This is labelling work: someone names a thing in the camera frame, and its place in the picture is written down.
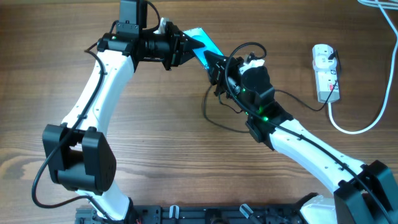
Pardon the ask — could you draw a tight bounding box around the white cable bundle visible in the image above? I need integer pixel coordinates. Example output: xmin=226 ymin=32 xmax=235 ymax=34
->
xmin=356 ymin=0 xmax=398 ymax=11

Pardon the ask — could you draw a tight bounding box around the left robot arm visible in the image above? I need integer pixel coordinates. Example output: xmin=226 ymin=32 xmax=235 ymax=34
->
xmin=42 ymin=1 xmax=203 ymax=223

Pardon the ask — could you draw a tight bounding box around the white power strip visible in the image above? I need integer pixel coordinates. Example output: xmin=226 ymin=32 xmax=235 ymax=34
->
xmin=312 ymin=44 xmax=340 ymax=103

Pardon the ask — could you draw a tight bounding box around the white USB charger plug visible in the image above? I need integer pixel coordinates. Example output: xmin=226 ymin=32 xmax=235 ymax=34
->
xmin=312 ymin=54 xmax=337 ymax=72

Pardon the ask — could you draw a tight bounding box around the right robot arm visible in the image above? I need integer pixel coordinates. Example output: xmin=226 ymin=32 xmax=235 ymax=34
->
xmin=204 ymin=50 xmax=397 ymax=223

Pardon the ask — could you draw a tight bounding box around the black right camera cable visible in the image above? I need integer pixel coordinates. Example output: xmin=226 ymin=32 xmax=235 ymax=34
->
xmin=224 ymin=42 xmax=398 ymax=224

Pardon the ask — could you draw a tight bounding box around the white power strip cord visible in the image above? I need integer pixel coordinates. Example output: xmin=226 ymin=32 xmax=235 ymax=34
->
xmin=327 ymin=0 xmax=398 ymax=135

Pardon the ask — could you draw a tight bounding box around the black USB charging cable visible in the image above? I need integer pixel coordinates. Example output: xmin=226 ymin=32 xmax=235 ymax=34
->
xmin=202 ymin=49 xmax=343 ymax=134

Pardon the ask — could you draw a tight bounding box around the turquoise screen Galaxy smartphone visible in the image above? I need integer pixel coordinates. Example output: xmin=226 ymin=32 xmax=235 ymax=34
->
xmin=183 ymin=27 xmax=223 ymax=70

